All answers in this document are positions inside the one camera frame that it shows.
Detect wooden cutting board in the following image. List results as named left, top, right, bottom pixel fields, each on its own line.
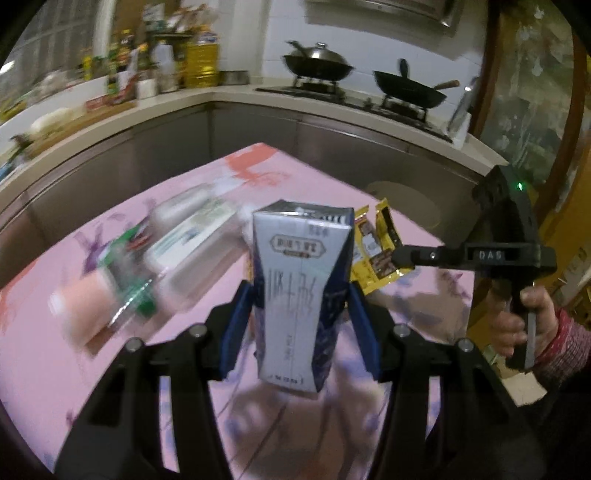
left=25, top=99, right=139, bottom=153

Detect yellow cooking oil bottle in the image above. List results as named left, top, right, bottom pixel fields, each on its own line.
left=185, top=30, right=220, bottom=89

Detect wooden framed glass door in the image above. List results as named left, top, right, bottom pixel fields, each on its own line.
left=471, top=0, right=591, bottom=185

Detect yellow snack wrapper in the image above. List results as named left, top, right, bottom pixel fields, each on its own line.
left=374, top=198, right=413, bottom=278
left=349, top=205, right=394, bottom=296

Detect clear plastic bottle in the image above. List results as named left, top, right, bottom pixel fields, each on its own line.
left=148, top=185, right=250, bottom=305

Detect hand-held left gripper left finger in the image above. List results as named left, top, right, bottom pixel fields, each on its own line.
left=54, top=281, right=254, bottom=480

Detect green and white snack wrapper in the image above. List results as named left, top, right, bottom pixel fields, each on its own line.
left=99, top=222, right=160, bottom=324

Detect translucent plastic jug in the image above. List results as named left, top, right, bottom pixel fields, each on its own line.
left=152, top=41, right=176, bottom=90

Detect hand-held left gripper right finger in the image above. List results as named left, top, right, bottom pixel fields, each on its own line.
left=348, top=281, right=549, bottom=480

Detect gas stove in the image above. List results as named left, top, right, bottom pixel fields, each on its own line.
left=255, top=78, right=455, bottom=143

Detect black frying pan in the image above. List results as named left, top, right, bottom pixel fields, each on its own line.
left=373, top=58, right=461, bottom=109

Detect white food bundle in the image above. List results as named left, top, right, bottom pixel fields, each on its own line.
left=30, top=107, right=72, bottom=134

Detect person's right hand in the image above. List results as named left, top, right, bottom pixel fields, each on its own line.
left=489, top=284, right=561, bottom=358

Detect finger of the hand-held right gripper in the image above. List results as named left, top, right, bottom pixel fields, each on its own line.
left=392, top=246, right=467, bottom=274

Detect kitchen counter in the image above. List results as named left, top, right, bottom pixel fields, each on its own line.
left=0, top=74, right=513, bottom=287

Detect row of condiment bottles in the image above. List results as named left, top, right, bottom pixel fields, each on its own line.
left=81, top=4, right=195, bottom=95

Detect black wok with steel lid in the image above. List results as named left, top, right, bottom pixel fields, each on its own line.
left=281, top=41, right=356, bottom=81

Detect pink printed tablecloth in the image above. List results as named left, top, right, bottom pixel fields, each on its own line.
left=0, top=142, right=476, bottom=480

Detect person's right forearm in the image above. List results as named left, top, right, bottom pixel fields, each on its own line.
left=536, top=307, right=591, bottom=388

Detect pale pink packet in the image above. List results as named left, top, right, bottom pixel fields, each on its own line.
left=48, top=270, right=125, bottom=352

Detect steel range hood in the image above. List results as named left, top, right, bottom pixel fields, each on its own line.
left=305, top=0, right=465, bottom=28

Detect red flat packet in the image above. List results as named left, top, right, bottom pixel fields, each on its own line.
left=85, top=90, right=137, bottom=112

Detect white and blue milk carton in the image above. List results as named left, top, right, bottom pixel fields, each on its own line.
left=252, top=199, right=355, bottom=394

